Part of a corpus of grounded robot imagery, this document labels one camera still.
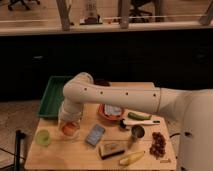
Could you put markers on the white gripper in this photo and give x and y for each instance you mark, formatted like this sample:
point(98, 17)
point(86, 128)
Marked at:
point(70, 111)

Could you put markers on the orange apple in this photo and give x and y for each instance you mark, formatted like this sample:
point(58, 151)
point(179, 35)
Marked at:
point(69, 129)

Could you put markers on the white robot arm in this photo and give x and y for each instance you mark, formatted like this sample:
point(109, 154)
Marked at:
point(192, 108)

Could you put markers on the white paper cup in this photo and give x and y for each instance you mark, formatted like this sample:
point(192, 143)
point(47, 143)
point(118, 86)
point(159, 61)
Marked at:
point(62, 123)

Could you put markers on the green plastic cup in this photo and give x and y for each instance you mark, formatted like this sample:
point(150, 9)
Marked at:
point(43, 138)

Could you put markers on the metal cup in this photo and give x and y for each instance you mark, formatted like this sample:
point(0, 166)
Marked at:
point(137, 133)

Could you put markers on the green plastic tray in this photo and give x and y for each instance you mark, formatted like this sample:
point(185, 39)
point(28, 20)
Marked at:
point(52, 97)

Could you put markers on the blue sponge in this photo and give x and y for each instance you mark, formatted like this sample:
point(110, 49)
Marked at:
point(95, 135)

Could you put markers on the white cloth in bowl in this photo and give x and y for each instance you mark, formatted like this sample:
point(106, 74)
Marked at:
point(112, 110)

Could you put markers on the orange bowl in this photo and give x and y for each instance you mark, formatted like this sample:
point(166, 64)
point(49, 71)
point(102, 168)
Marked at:
point(111, 118)

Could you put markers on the black stand left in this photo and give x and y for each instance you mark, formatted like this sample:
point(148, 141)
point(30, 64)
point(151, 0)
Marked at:
point(18, 138)

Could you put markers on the green cucumber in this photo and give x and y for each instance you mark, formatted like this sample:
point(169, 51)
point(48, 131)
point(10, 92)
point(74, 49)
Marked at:
point(138, 117)

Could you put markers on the yellow corn cob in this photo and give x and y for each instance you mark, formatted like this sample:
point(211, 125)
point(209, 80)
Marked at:
point(131, 158)

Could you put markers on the bunch of dark grapes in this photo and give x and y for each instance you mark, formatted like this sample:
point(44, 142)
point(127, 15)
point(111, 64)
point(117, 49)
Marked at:
point(157, 148)

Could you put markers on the white handled brush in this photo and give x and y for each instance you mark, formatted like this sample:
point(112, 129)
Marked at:
point(127, 124)

